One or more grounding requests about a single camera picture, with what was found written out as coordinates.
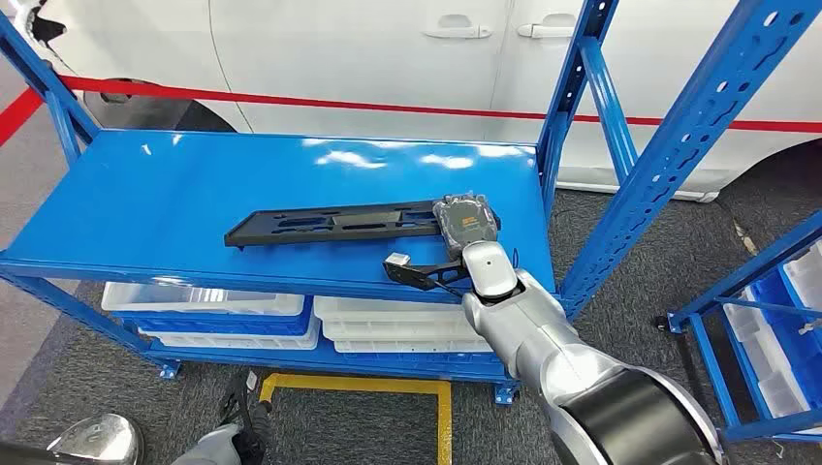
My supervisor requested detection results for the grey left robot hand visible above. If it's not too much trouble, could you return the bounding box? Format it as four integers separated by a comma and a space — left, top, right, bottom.
170, 400, 274, 465

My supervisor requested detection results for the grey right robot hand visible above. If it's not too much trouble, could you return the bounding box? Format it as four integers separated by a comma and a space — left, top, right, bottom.
431, 193, 502, 260

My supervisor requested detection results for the long black plastic part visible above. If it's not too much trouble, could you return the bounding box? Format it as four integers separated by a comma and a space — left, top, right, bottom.
223, 200, 451, 250

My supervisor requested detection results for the large blue steel shelf rack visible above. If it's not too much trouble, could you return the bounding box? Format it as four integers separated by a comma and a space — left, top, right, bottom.
0, 0, 822, 407

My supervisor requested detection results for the red barrier belt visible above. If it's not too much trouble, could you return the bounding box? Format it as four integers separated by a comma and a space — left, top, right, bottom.
0, 86, 45, 147
60, 76, 822, 135

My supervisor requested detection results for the white car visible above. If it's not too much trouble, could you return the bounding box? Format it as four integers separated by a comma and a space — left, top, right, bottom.
13, 0, 822, 204

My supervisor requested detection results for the blue steel rack on casters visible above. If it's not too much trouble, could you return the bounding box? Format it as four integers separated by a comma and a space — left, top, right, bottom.
666, 210, 822, 446

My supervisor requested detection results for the chrome stanchion post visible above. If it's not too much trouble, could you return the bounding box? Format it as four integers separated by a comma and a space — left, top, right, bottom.
0, 414, 145, 465

